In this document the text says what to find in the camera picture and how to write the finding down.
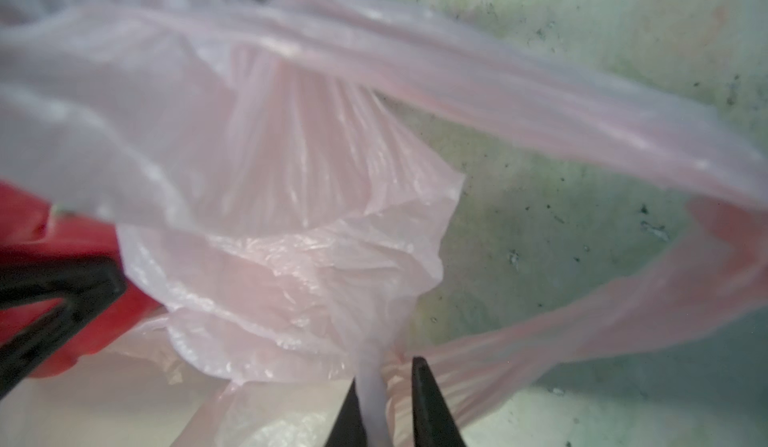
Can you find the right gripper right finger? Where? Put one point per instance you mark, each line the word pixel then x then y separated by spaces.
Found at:
pixel 433 424

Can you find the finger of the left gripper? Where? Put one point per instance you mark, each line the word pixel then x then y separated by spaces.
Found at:
pixel 78 290

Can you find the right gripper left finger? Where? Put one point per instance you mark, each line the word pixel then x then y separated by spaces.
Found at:
pixel 348 429

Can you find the dragon fruit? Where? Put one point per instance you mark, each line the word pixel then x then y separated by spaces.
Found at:
pixel 32 232

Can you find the pink plastic bag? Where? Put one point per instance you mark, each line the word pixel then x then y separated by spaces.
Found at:
pixel 288 221

